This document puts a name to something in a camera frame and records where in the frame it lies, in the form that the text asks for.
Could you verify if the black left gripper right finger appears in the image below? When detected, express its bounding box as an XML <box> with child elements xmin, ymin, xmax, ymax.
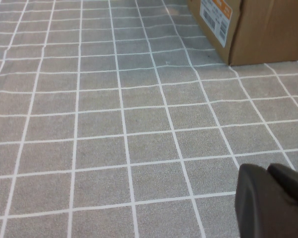
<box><xmin>267</xmin><ymin>163</ymin><xmax>298</xmax><ymax>211</ymax></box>

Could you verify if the grey grid tablecloth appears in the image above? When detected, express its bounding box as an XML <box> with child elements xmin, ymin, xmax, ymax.
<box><xmin>0</xmin><ymin>0</ymin><xmax>298</xmax><ymax>238</ymax></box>

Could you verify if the brown cardboard shoe box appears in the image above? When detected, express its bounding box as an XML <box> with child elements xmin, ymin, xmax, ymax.
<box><xmin>186</xmin><ymin>0</ymin><xmax>298</xmax><ymax>66</ymax></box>

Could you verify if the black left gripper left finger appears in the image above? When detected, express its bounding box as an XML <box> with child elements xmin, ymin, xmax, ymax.
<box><xmin>234</xmin><ymin>163</ymin><xmax>298</xmax><ymax>238</ymax></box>

